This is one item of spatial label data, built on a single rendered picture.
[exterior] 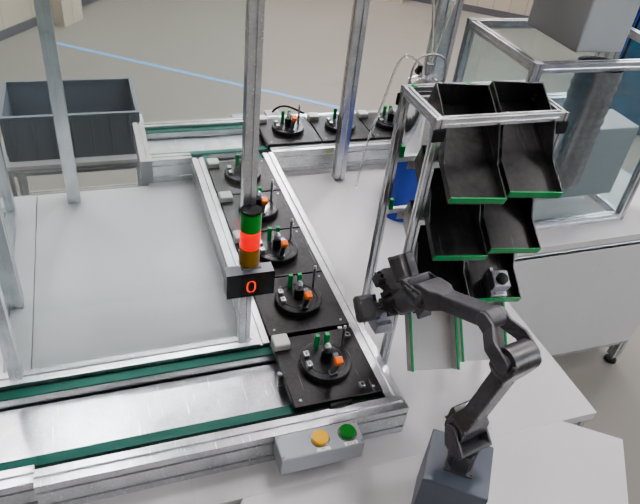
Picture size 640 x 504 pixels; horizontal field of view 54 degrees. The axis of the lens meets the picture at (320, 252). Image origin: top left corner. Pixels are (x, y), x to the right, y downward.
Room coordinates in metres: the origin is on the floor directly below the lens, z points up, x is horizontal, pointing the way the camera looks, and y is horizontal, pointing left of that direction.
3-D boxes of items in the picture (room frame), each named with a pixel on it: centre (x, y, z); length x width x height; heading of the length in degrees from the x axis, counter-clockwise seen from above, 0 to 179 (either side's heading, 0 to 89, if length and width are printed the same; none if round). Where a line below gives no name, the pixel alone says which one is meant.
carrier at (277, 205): (1.84, 0.24, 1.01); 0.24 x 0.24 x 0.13; 23
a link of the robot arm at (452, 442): (0.84, -0.36, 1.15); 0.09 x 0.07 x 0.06; 123
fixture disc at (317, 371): (1.15, -0.05, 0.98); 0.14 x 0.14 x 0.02
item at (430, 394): (1.57, 0.12, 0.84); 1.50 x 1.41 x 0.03; 113
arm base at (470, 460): (0.84, -0.36, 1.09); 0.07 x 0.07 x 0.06; 77
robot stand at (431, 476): (0.84, -0.36, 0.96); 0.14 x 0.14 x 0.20; 77
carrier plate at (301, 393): (1.15, -0.05, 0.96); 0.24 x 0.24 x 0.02; 23
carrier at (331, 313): (1.39, 0.05, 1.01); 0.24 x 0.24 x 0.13; 23
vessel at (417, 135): (2.12, -0.29, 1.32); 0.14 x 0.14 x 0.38
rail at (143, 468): (0.91, 0.14, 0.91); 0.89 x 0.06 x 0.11; 113
